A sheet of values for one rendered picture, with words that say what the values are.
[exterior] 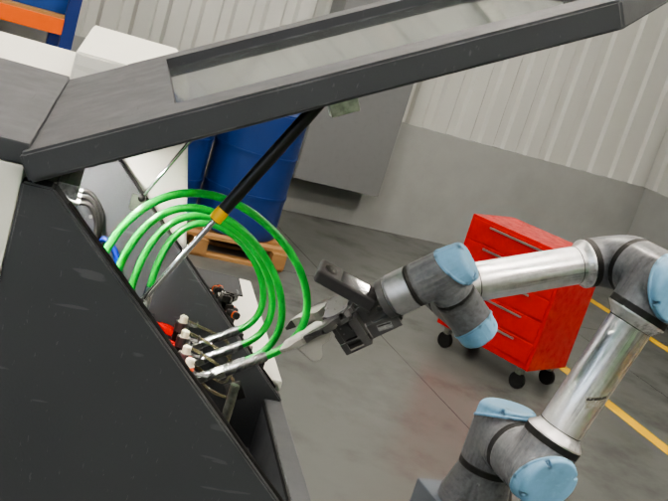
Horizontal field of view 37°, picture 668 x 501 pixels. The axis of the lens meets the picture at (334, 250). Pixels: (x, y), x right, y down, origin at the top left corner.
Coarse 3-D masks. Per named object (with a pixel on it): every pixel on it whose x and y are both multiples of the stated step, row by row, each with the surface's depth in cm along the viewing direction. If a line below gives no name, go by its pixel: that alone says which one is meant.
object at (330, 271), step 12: (324, 264) 171; (324, 276) 169; (336, 276) 169; (348, 276) 172; (336, 288) 169; (348, 288) 169; (360, 288) 170; (372, 288) 172; (360, 300) 170; (372, 300) 170
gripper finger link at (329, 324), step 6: (330, 318) 171; (336, 318) 170; (324, 324) 170; (330, 324) 170; (336, 324) 170; (312, 330) 171; (318, 330) 170; (324, 330) 170; (330, 330) 170; (306, 336) 171; (312, 336) 171; (306, 342) 171
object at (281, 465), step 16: (272, 416) 205; (256, 432) 212; (272, 432) 198; (288, 432) 199; (256, 448) 208; (272, 448) 195; (288, 448) 192; (272, 464) 192; (288, 464) 186; (272, 480) 189; (288, 480) 180; (304, 480) 182; (288, 496) 175; (304, 496) 176
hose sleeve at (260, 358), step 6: (258, 354) 176; (264, 354) 176; (246, 360) 176; (252, 360) 175; (258, 360) 175; (264, 360) 176; (228, 366) 175; (234, 366) 175; (240, 366) 175; (246, 366) 175; (252, 366) 176; (228, 372) 175; (234, 372) 175
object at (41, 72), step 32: (0, 32) 249; (0, 64) 179; (32, 64) 213; (64, 64) 228; (0, 96) 149; (32, 96) 157; (0, 128) 128; (32, 128) 134; (0, 160) 125; (0, 192) 126; (0, 224) 127; (0, 256) 128
